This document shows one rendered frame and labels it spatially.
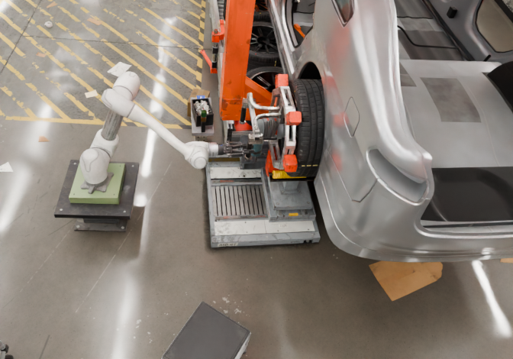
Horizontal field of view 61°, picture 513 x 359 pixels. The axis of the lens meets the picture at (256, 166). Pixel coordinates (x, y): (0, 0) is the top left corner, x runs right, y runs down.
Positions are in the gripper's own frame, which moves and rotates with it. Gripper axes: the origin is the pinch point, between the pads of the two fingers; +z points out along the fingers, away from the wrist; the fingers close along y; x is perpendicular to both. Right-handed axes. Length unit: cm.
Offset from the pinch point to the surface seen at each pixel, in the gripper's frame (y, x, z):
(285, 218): 8, -69, 35
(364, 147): 61, 65, 40
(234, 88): -60, 1, -3
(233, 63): -60, 23, -6
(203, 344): 104, -49, -33
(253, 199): -17, -77, 14
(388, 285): 61, -82, 106
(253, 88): -63, -1, 11
